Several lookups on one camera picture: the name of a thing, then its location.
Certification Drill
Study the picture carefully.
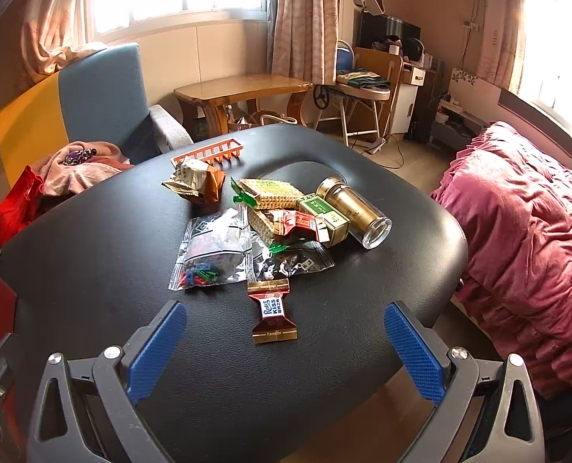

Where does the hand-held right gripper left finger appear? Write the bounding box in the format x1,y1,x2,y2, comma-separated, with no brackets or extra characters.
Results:
28,299,189,463

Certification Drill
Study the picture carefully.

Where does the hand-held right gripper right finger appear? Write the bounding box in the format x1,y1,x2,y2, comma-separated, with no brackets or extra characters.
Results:
383,300,547,463

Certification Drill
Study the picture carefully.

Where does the green-ended cracker packet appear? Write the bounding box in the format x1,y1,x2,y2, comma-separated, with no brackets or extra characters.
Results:
231,177,308,210
245,205,291,252

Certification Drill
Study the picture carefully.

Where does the clear bag of colourful pieces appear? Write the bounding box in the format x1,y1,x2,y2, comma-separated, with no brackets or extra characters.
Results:
169,207,254,291

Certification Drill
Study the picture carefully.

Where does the brown wrapped candy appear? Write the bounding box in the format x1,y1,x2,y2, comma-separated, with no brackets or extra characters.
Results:
246,277,299,345

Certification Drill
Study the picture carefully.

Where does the clear plastic parts bag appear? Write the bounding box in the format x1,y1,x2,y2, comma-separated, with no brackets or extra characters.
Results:
250,241,336,281

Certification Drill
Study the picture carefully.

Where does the gold jar with clear lid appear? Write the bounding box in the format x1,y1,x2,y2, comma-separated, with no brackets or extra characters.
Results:
316,177,393,250

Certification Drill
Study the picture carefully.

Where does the small green box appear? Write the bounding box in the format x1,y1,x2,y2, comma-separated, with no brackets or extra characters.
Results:
296,194,351,248

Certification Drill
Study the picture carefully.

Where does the pink bed blanket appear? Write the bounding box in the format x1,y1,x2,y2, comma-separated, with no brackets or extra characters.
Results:
430,120,572,401

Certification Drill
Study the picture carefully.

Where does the red snack packet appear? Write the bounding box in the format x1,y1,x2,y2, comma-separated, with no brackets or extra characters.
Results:
272,210,330,244

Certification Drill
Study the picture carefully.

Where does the crumpled brown snack wrapper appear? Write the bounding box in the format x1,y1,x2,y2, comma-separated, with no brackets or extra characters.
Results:
162,160,226,204

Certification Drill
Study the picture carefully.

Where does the red cloth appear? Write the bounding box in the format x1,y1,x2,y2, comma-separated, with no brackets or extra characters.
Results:
0,166,46,252

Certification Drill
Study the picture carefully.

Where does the orange plastic rack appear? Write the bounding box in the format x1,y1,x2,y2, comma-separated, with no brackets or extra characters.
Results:
171,141,247,167

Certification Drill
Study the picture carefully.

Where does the black speaker tower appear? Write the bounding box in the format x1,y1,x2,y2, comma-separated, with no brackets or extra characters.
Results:
408,70,441,143

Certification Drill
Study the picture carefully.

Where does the white cabinet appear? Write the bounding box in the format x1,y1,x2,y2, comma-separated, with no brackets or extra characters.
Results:
389,65,429,136

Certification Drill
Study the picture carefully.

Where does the blue and yellow sofa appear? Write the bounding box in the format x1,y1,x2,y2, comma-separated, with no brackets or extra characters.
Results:
0,42,195,189

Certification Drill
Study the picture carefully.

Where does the wooden side table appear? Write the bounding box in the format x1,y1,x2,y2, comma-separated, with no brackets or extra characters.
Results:
174,74,313,136

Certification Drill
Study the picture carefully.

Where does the green cloth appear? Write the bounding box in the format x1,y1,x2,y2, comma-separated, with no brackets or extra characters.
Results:
336,71,390,90

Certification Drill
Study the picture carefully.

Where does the white chair with wooden back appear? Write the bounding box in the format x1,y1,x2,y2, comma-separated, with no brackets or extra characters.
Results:
310,47,405,148

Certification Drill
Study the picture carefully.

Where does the black television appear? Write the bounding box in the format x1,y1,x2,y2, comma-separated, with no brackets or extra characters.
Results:
358,10,422,51

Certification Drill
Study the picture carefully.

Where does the patterned beige curtain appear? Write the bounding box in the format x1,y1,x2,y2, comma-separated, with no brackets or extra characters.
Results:
20,0,98,83
476,0,528,90
269,0,342,85

